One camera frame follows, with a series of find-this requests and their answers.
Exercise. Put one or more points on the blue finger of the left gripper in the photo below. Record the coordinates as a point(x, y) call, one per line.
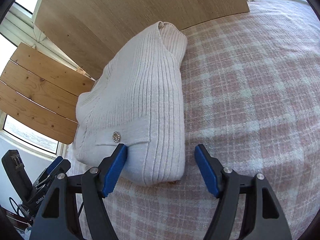
point(49, 169)
point(63, 167)

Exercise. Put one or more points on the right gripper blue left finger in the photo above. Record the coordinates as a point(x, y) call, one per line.
point(57, 217)

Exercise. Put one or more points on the knotty pine plank board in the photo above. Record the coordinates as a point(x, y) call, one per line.
point(42, 93)

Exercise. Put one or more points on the large light wooden board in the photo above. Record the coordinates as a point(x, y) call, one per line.
point(91, 32)

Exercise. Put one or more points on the cream knit garment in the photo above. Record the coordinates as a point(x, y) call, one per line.
point(138, 102)

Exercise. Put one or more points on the pink plaid table cloth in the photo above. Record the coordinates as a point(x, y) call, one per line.
point(251, 97)

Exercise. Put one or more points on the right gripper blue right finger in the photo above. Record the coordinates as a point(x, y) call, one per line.
point(263, 216)

